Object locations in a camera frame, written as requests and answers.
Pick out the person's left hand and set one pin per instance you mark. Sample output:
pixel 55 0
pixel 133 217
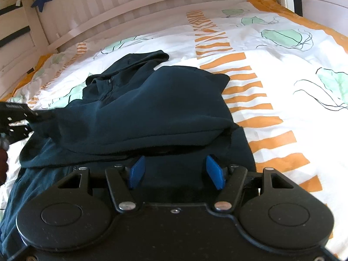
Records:
pixel 2 165

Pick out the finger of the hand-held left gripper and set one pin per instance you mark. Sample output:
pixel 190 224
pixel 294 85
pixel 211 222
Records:
pixel 39 116

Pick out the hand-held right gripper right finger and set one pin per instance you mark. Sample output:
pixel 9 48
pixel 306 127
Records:
pixel 215 171

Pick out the orange bed sheet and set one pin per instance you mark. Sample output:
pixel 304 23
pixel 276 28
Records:
pixel 304 19

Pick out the dark navy fleece jacket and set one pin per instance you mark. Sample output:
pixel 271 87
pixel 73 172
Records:
pixel 152 108

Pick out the white printed duvet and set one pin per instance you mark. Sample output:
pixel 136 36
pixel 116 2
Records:
pixel 285 92

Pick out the white wooden bed frame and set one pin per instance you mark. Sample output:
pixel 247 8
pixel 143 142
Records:
pixel 152 2

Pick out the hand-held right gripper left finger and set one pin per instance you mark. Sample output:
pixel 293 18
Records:
pixel 136 171

